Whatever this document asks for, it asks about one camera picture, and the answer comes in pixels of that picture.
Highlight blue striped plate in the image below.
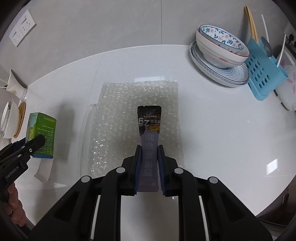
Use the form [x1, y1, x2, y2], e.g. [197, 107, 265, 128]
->
[189, 41, 250, 88]

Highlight wooden chopsticks in holder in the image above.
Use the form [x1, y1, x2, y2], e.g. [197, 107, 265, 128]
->
[244, 6, 259, 44]

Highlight person left hand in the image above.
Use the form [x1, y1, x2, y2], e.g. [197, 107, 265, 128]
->
[4, 183, 27, 226]

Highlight stacked white bowls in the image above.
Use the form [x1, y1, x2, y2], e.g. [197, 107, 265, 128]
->
[1, 100, 20, 139]

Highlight right wall socket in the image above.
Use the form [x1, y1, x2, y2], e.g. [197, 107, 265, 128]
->
[17, 9, 37, 36]

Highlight round wooden trivet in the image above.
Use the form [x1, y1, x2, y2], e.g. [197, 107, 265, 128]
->
[13, 102, 26, 138]

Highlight wall socket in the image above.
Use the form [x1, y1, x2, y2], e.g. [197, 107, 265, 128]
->
[17, 9, 37, 36]
[9, 27, 23, 47]

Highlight bubble wrap sheet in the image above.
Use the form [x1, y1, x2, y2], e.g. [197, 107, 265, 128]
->
[88, 81, 184, 178]

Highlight blue patterned bowl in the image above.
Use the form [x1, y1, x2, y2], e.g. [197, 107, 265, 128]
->
[196, 25, 250, 69]

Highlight left wall socket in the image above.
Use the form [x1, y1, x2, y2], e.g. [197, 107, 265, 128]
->
[9, 27, 23, 47]

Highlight green white small carton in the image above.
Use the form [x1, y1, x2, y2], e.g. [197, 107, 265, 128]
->
[24, 112, 57, 183]

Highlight white rice cooker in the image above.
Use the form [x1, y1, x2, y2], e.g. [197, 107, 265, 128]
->
[275, 47, 296, 111]

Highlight purple snack stick wrapper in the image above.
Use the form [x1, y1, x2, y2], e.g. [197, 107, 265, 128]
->
[137, 105, 162, 192]

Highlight blue utensil holder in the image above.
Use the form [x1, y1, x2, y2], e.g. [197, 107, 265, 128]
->
[245, 37, 288, 101]

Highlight white utensil cup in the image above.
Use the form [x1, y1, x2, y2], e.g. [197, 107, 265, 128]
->
[1, 68, 27, 101]

